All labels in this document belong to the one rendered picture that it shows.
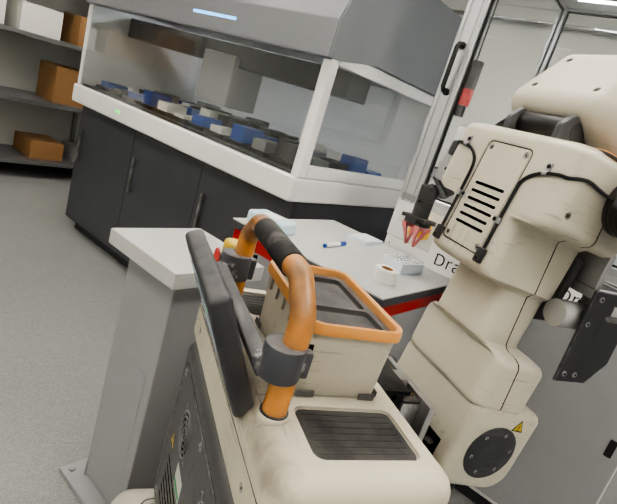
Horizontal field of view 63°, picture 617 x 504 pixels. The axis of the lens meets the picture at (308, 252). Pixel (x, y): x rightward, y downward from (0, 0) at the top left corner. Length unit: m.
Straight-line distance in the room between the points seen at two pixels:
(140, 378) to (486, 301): 0.87
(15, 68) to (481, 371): 4.55
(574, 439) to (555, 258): 1.12
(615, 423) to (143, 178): 2.37
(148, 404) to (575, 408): 1.31
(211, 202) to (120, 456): 1.31
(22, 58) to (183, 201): 2.68
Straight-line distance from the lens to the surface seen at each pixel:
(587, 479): 1.96
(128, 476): 1.51
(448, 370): 0.92
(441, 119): 1.98
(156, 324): 1.28
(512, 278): 0.83
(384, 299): 1.38
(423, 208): 1.66
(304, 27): 2.09
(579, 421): 1.90
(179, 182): 2.64
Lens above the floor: 1.18
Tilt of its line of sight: 16 degrees down
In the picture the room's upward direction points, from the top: 17 degrees clockwise
